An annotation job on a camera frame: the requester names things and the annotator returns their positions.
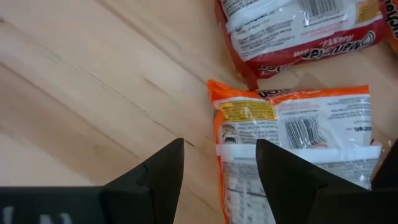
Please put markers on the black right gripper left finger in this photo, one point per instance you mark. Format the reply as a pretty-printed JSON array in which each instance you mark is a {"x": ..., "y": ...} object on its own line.
[{"x": 155, "y": 193}]

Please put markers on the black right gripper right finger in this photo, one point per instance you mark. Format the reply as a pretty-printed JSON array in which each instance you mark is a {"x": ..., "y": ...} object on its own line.
[{"x": 289, "y": 186}]

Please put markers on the red Maruchan ramen packet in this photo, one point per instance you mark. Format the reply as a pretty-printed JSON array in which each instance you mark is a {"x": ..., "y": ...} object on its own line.
[{"x": 295, "y": 37}]

